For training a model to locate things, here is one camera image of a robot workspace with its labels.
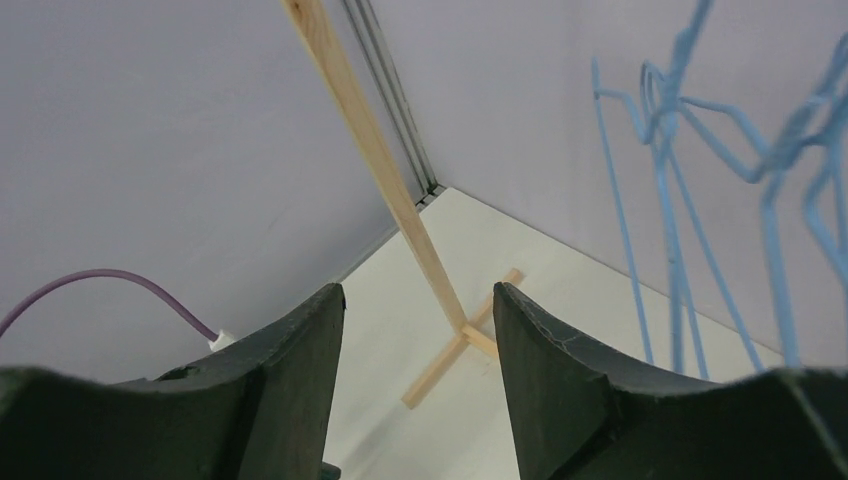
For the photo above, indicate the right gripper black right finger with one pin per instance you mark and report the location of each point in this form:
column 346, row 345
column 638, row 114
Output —
column 580, row 409

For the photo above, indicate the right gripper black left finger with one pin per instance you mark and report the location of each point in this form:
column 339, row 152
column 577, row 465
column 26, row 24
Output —
column 258, row 409

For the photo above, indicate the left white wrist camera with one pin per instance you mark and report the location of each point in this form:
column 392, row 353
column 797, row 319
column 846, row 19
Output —
column 221, row 341

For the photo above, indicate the wooden hanger rack frame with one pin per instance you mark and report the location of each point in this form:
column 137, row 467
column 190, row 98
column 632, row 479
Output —
column 321, row 41

